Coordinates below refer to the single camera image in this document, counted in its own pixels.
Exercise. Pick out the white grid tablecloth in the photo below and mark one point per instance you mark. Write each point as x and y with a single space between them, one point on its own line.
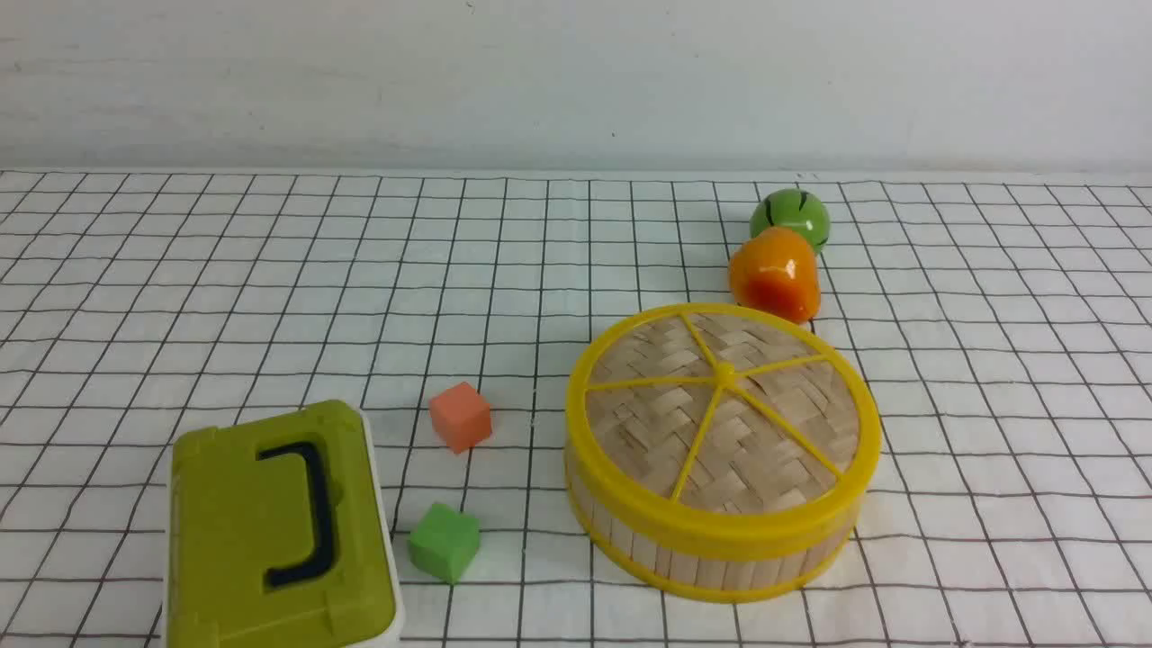
1002 322

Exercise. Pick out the green lidded white plastic box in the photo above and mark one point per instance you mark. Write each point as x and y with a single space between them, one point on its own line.
277 536

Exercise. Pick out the orange toy fruit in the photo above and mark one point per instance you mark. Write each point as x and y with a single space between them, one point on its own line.
776 272

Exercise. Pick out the green foam cube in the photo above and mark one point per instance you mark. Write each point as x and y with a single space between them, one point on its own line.
444 543

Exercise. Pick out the woven bamboo steamer lid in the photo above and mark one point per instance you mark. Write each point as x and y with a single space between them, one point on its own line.
720 432

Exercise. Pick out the green striped toy fruit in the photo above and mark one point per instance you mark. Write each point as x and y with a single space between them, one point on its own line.
796 209

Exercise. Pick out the bamboo steamer basket base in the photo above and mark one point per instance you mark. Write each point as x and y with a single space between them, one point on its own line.
693 577

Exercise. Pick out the orange foam cube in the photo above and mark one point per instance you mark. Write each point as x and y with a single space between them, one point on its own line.
461 417

